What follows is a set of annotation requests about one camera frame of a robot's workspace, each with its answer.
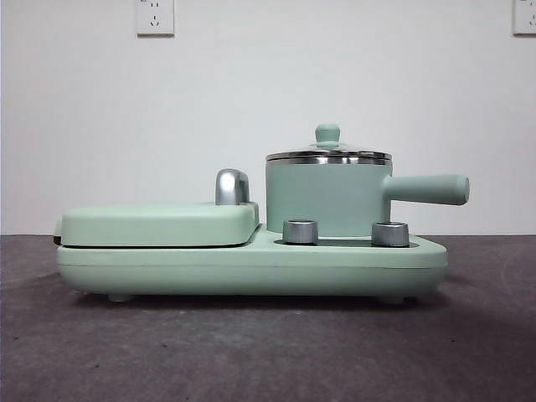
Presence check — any glass lid with green knob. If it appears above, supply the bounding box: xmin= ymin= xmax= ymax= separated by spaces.
xmin=266 ymin=123 xmax=394 ymax=160

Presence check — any silver control knob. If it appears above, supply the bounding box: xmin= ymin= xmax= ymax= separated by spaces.
xmin=282 ymin=219 xmax=320 ymax=244
xmin=371 ymin=220 xmax=410 ymax=247

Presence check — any white wall socket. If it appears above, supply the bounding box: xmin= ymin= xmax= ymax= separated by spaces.
xmin=513 ymin=0 xmax=536 ymax=37
xmin=136 ymin=0 xmax=176 ymax=37

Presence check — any mint green appliance base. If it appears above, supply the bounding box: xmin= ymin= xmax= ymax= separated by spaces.
xmin=56 ymin=221 xmax=449 ymax=305

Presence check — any mint green griddle lid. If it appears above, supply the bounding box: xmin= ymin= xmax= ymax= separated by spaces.
xmin=54 ymin=200 xmax=260 ymax=248

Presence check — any silver griddle handle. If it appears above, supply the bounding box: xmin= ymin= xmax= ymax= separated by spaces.
xmin=215 ymin=168 xmax=252 ymax=206

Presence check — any mint green pot with handle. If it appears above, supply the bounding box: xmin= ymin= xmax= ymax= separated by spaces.
xmin=265 ymin=157 xmax=471 ymax=238

